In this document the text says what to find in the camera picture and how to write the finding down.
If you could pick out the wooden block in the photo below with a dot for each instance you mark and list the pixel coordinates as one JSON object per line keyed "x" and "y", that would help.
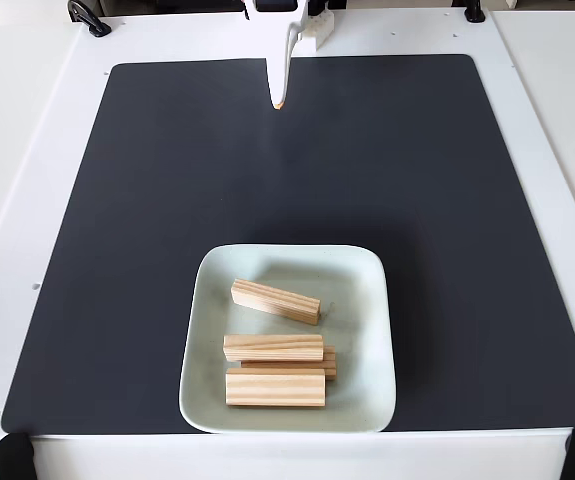
{"x": 274, "y": 389}
{"x": 272, "y": 347}
{"x": 331, "y": 369}
{"x": 277, "y": 301}

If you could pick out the pale green square plate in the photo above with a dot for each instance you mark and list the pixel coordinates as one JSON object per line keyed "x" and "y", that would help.
{"x": 217, "y": 310}

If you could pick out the black table clamp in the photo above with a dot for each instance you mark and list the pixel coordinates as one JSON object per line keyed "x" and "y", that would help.
{"x": 474, "y": 12}
{"x": 89, "y": 17}

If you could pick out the black rubber mat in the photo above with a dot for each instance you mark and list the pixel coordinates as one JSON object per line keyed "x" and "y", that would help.
{"x": 117, "y": 250}

